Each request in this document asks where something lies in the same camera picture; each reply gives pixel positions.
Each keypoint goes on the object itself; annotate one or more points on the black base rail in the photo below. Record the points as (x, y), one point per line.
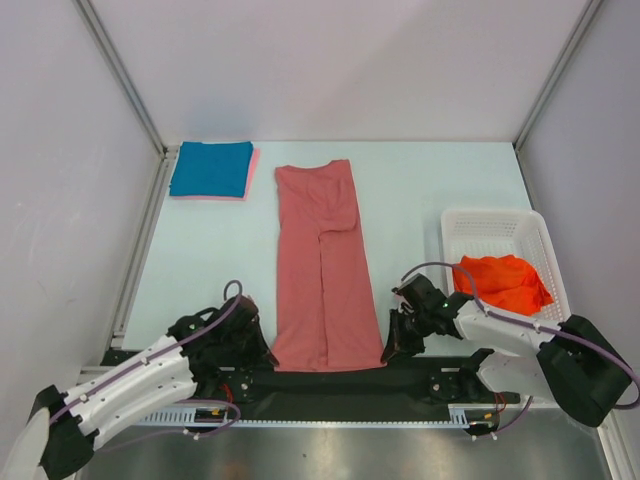
(407, 390)

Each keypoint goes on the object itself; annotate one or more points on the left aluminium frame post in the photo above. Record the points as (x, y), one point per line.
(109, 52)

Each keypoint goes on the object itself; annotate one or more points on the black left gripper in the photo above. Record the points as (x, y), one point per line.
(260, 351)

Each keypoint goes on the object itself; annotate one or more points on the folded light pink t shirt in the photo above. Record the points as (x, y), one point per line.
(249, 180)

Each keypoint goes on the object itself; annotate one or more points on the aluminium frame post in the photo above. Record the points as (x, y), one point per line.
(577, 35)
(109, 52)

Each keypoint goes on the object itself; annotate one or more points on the right aluminium frame post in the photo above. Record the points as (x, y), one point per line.
(577, 35)

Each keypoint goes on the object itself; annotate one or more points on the orange t shirt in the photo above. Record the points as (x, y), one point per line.
(509, 283)

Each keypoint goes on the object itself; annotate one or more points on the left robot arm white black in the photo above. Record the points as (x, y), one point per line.
(190, 361)

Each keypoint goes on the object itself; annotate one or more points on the folded blue t shirt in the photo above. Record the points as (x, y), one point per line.
(217, 169)

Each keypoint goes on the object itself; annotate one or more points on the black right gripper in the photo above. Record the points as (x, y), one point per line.
(400, 331)

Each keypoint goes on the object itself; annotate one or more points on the salmon pink t shirt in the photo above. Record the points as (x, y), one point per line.
(326, 317)

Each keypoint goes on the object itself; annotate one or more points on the front aluminium frame rail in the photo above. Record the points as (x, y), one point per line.
(93, 371)

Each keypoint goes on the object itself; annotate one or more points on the white plastic basket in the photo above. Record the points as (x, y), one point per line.
(501, 232)

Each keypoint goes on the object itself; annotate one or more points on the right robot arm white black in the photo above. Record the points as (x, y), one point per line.
(569, 363)

